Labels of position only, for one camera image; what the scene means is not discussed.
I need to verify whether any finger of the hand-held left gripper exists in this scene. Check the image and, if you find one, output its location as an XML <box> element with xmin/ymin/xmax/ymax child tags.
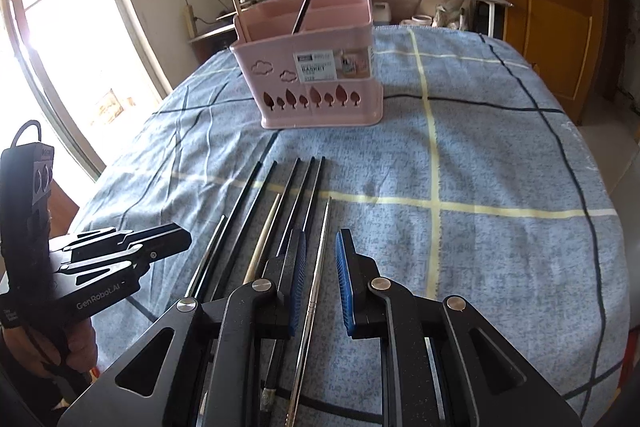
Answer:
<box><xmin>58</xmin><ymin>248</ymin><xmax>155</xmax><ymax>289</ymax></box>
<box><xmin>64</xmin><ymin>223</ymin><xmax>193</xmax><ymax>261</ymax></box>

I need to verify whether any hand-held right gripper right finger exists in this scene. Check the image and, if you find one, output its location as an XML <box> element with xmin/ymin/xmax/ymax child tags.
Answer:
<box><xmin>335</xmin><ymin>228</ymin><xmax>583</xmax><ymax>427</ymax></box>

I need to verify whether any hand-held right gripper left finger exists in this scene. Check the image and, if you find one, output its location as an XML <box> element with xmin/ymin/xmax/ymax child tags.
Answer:
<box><xmin>56</xmin><ymin>228</ymin><xmax>307</xmax><ymax>427</ymax></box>

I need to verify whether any long metal chopstick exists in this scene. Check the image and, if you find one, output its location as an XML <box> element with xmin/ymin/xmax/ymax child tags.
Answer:
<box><xmin>286</xmin><ymin>197</ymin><xmax>333</xmax><ymax>427</ymax></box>

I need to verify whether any short metal chopstick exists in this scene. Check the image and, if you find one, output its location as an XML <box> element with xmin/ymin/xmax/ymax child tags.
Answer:
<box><xmin>186</xmin><ymin>215</ymin><xmax>227</xmax><ymax>300</ymax></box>

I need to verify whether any pink plastic chopstick basket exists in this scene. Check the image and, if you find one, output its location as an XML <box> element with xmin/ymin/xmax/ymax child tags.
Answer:
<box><xmin>230</xmin><ymin>0</ymin><xmax>385</xmax><ymax>130</ymax></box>

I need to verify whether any person's left forearm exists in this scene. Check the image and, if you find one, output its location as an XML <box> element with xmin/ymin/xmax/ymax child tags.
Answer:
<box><xmin>0</xmin><ymin>324</ymin><xmax>66</xmax><ymax>427</ymax></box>

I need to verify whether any person's left hand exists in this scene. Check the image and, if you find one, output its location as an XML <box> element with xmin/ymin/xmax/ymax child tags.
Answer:
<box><xmin>60</xmin><ymin>320</ymin><xmax>99</xmax><ymax>378</ymax></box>

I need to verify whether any blue checked bedsheet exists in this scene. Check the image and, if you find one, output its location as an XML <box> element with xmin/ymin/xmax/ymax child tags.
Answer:
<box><xmin>70</xmin><ymin>24</ymin><xmax>631</xmax><ymax>427</ymax></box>

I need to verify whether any small stove stand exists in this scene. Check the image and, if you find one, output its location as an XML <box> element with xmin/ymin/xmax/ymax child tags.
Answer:
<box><xmin>187</xmin><ymin>4</ymin><xmax>238</xmax><ymax>45</ymax></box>

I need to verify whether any white framed window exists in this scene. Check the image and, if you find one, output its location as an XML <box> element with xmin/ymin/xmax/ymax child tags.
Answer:
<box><xmin>0</xmin><ymin>0</ymin><xmax>173</xmax><ymax>180</ymax></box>

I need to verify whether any crumpled plastic bag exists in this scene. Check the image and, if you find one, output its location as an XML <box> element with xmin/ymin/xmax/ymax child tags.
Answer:
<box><xmin>432</xmin><ymin>4</ymin><xmax>468</xmax><ymax>30</ymax></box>

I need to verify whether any wooden door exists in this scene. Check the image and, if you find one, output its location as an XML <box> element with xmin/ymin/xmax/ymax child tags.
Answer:
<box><xmin>495</xmin><ymin>0</ymin><xmax>608</xmax><ymax>125</ymax></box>

